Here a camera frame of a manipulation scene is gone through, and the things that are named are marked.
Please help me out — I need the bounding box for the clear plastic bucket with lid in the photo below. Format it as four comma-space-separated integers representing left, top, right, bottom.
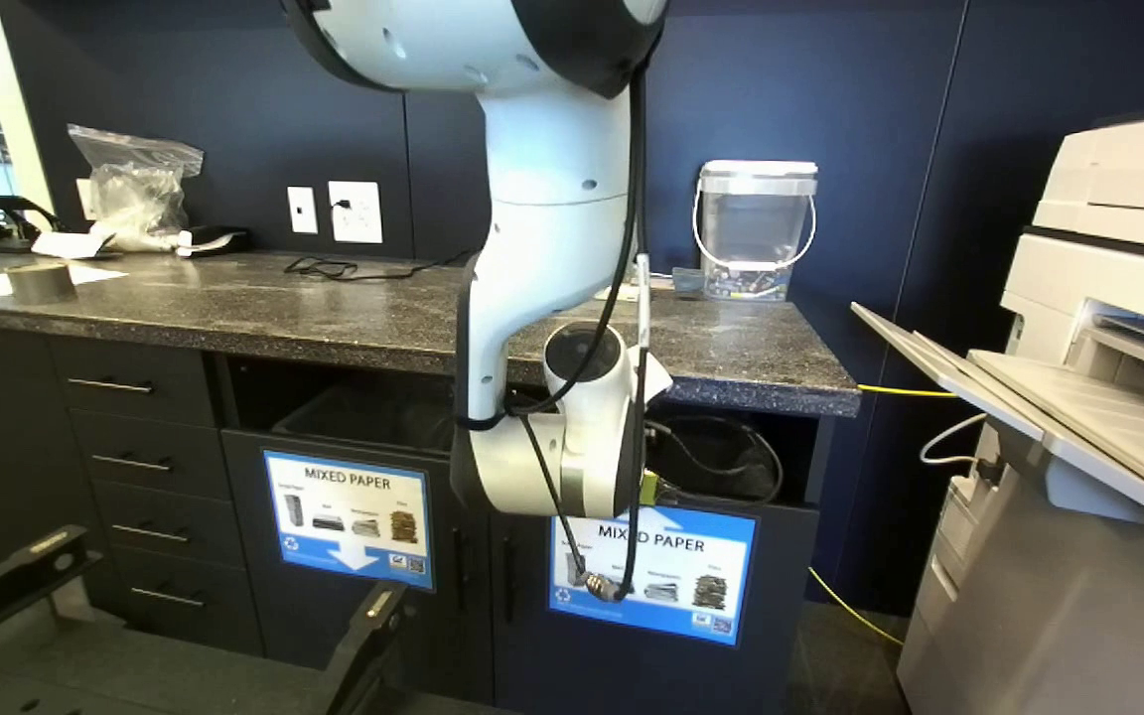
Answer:
685, 153, 822, 309

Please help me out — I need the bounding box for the white office printer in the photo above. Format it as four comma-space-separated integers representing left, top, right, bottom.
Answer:
844, 109, 1144, 715

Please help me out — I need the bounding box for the black counter cabinet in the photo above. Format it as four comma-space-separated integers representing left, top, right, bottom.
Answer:
0, 250, 865, 715

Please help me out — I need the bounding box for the black cable on counter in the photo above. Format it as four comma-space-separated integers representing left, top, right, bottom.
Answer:
281, 250, 431, 287

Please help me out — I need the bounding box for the clear plastic bag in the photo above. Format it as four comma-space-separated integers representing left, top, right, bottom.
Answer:
62, 120, 205, 252

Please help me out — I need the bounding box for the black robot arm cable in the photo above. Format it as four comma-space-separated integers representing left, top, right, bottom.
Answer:
462, 56, 664, 607

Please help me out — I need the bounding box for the small white wall plate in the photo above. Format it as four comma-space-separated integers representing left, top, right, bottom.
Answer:
281, 181, 321, 242

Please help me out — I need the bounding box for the small white paper slip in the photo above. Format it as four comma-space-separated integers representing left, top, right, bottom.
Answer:
62, 258, 125, 287

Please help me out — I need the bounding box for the white cable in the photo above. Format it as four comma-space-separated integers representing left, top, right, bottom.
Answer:
912, 409, 994, 472

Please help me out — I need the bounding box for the black stand leg orange tip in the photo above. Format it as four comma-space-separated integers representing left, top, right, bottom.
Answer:
0, 519, 95, 691

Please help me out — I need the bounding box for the black lined waste bin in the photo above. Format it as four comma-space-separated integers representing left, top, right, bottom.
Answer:
644, 409, 789, 507

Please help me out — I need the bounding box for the small grey box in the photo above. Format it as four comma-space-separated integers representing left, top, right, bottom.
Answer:
668, 263, 709, 301

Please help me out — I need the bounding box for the blue sign with up arrow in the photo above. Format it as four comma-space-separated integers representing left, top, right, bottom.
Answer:
544, 493, 762, 650

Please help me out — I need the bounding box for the blue sign with down arrow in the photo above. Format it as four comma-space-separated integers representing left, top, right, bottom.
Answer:
259, 444, 439, 594

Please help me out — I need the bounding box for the black drawer with metal handle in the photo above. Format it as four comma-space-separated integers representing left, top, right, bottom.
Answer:
44, 334, 222, 428
62, 417, 234, 504
84, 552, 260, 654
74, 484, 246, 573

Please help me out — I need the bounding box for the yellow cable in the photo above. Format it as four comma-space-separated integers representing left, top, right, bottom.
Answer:
802, 381, 959, 654

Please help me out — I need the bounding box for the large white wall outlet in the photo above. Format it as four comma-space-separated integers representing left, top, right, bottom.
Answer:
324, 180, 389, 250

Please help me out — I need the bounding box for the white folded paper piece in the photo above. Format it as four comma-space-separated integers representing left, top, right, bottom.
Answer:
29, 225, 119, 263

